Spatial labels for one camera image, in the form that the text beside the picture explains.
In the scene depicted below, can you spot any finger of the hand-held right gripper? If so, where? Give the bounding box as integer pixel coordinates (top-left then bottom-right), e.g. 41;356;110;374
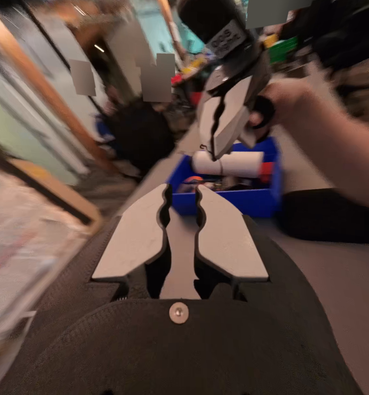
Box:
198;93;227;158
213;76;254;161

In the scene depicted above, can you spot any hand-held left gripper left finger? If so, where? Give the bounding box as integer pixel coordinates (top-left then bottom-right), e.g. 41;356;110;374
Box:
92;184;173;299

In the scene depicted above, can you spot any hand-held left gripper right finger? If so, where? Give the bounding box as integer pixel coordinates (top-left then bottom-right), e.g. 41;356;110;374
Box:
194;185;269;299

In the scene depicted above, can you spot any thin black wire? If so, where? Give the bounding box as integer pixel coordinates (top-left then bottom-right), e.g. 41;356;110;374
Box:
200;143;217;161

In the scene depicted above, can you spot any blue plastic bin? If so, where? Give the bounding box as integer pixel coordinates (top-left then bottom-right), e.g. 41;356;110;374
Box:
167;137;282;218

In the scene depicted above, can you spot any white bottle with black lid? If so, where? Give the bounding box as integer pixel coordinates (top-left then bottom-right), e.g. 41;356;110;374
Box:
192;151;265;179

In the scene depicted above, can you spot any person's right forearm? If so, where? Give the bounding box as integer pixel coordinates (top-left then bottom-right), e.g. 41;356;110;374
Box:
276;89;369;213

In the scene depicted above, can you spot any person's right hand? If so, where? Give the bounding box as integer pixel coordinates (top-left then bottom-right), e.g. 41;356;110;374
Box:
248;79;320;128

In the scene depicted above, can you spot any red plastic piece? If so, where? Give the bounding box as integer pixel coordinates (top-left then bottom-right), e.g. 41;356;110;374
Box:
260;162;275;183

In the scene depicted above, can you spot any green plastic box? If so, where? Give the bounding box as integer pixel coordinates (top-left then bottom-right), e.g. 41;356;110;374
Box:
268;36;299;64

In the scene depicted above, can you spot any black table strip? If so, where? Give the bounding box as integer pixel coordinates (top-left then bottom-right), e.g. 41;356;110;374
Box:
279;188;369;244

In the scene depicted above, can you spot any wooden beam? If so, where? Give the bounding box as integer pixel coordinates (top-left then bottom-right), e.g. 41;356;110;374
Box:
0;6;117;173

